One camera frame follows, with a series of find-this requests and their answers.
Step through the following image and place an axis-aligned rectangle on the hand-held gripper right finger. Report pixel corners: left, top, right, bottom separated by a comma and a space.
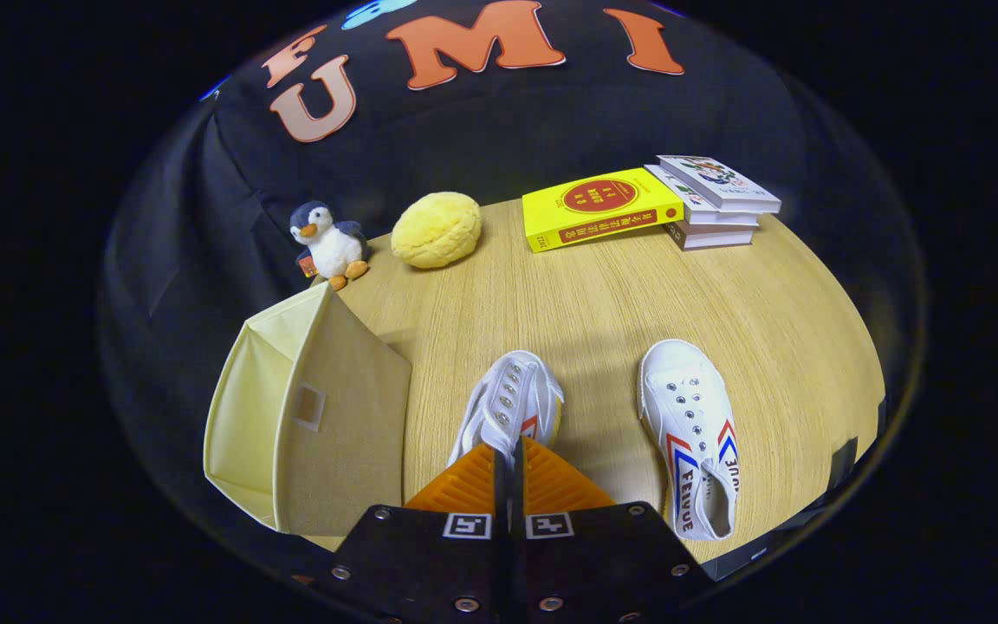
512, 436, 716, 624

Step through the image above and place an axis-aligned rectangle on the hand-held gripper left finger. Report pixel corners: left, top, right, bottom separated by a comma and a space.
326, 442, 510, 624

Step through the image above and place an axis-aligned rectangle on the beige fabric storage box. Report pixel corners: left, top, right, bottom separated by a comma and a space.
203, 282, 413, 536

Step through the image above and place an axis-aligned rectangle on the white canvas shoe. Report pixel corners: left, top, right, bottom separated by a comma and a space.
638, 338, 740, 543
447, 349, 566, 469

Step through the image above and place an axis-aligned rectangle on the penguin plush toy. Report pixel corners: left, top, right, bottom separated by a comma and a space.
288, 201, 372, 291

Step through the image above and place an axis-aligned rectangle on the yellow round plush cushion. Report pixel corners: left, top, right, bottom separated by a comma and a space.
391, 192, 483, 270

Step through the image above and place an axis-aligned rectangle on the yellow book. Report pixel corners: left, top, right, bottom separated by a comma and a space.
522, 167, 684, 254

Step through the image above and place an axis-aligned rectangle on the white illustrated cover book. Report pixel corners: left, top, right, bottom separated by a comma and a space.
657, 155, 782, 215

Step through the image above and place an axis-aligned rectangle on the black table edge bracket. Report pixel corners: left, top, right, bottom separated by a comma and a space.
830, 438, 859, 486

